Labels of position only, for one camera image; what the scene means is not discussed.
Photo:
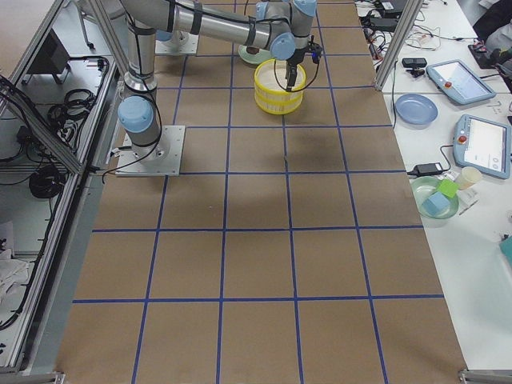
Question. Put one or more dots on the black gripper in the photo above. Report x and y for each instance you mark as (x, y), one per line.
(293, 63)

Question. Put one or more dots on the yellow top steamer layer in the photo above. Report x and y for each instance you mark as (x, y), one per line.
(270, 83)

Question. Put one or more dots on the yellow steamer layer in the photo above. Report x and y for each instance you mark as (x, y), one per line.
(278, 106)
(270, 83)

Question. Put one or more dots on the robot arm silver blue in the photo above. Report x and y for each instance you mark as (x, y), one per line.
(172, 39)
(282, 28)

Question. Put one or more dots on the yellow bottom steamer layer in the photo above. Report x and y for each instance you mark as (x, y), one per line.
(278, 106)

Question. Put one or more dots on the light green plate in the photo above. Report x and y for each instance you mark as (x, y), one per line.
(257, 59)

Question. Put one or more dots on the brown bun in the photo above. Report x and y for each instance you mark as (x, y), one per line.
(252, 50)

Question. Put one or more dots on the black webcam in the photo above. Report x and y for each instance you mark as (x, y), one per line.
(414, 66)

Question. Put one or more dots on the blue plate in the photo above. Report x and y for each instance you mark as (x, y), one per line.
(416, 109)

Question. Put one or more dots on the upper teach pendant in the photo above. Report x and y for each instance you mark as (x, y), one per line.
(459, 83)

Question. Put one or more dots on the teach pendant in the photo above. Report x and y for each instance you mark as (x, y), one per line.
(483, 144)
(459, 83)

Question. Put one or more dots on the black power adapter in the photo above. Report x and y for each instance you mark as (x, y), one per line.
(427, 169)

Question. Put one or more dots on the green bowl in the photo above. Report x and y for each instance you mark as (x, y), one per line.
(422, 188)

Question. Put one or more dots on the green foam cube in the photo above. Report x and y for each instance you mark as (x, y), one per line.
(447, 187)

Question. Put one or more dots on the blue foam cube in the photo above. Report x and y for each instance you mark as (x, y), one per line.
(435, 204)

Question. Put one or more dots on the lower teach pendant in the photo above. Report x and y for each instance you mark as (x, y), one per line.
(483, 144)

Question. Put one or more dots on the beige paper cup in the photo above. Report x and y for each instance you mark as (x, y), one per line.
(468, 177)

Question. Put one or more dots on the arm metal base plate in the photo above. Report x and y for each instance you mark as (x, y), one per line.
(161, 159)
(190, 48)

